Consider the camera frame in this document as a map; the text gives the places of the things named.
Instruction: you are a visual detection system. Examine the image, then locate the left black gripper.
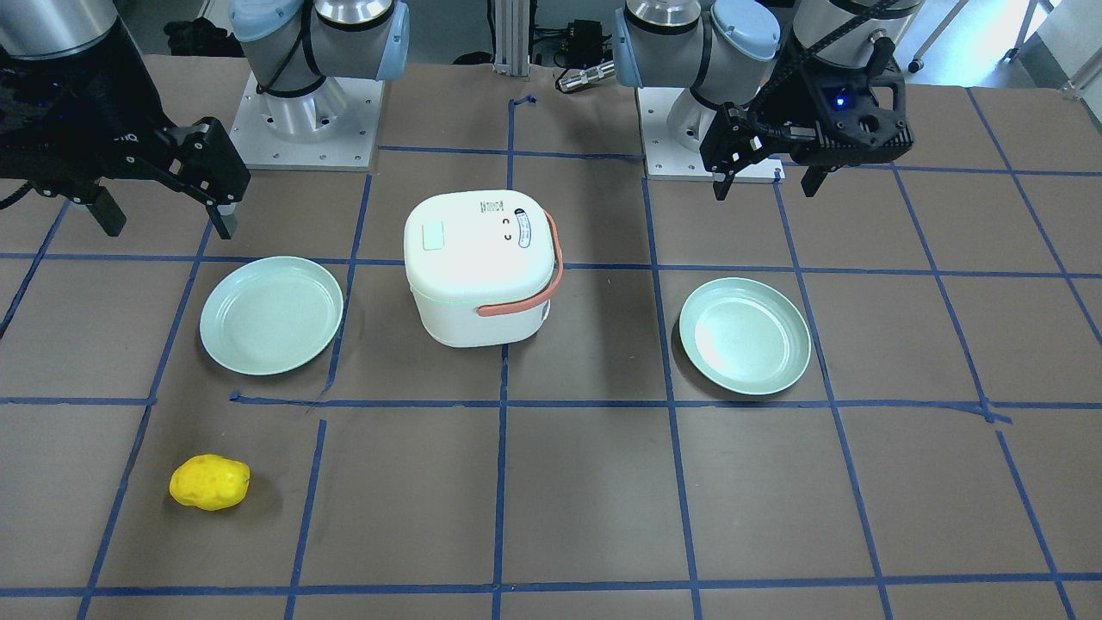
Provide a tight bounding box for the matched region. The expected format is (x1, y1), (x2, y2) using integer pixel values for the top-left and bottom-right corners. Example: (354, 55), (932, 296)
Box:
(699, 59), (841, 202)

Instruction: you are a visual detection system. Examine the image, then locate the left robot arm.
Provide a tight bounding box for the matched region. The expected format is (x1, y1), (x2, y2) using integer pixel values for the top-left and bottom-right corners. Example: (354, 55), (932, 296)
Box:
(613, 1), (921, 202)

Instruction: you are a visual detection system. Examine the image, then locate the metal connector plug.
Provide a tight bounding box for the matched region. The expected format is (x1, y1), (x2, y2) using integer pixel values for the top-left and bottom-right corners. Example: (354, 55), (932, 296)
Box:
(554, 59), (616, 95)

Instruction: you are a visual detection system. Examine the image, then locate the green plate far side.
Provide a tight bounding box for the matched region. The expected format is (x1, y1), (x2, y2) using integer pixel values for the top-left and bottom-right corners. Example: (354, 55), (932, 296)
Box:
(678, 278), (812, 396)

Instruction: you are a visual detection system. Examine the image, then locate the white rice cooker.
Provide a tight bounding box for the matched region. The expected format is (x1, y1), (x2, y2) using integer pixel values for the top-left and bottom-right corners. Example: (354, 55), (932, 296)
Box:
(403, 189), (566, 348)

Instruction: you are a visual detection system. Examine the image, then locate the yellow toy potato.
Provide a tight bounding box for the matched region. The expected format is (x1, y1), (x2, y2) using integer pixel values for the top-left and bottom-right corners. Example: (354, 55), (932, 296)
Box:
(168, 454), (251, 512)

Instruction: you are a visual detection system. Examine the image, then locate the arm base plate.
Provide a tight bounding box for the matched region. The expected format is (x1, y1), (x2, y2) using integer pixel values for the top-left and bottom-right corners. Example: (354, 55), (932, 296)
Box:
(637, 86), (785, 183)
(229, 75), (386, 172)

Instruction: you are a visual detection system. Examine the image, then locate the aluminium frame post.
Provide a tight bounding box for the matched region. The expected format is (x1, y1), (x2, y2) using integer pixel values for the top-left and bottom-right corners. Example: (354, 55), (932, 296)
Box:
(487, 1), (534, 79)

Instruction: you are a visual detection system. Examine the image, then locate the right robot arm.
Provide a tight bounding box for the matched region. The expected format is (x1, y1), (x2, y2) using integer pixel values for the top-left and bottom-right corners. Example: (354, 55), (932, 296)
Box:
(1, 1), (410, 239)

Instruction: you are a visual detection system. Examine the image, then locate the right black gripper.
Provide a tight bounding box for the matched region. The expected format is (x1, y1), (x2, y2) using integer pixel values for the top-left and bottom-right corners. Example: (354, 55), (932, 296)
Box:
(3, 19), (251, 240)

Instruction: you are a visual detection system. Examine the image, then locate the green plate near potato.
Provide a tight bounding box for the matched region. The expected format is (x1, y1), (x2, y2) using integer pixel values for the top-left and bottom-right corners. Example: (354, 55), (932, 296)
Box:
(198, 255), (345, 376)

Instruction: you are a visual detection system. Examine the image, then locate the black power adapter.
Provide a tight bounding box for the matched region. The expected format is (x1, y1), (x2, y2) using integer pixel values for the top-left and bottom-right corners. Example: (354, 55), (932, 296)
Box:
(562, 19), (605, 68)

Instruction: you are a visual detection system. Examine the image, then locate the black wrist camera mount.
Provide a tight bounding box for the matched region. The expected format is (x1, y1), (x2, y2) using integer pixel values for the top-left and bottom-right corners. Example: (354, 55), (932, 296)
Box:
(810, 30), (914, 166)

